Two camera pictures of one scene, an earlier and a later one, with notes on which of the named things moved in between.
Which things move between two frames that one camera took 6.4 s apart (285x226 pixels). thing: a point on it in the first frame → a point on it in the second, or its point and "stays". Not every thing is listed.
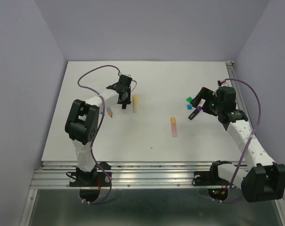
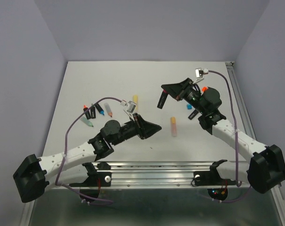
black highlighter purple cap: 194,113 stays
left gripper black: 127,100 → 144,128
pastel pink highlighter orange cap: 174,126 stays
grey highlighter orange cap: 109,111 stays
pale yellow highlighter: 135,100 stays
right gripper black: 203,93 → 175,89
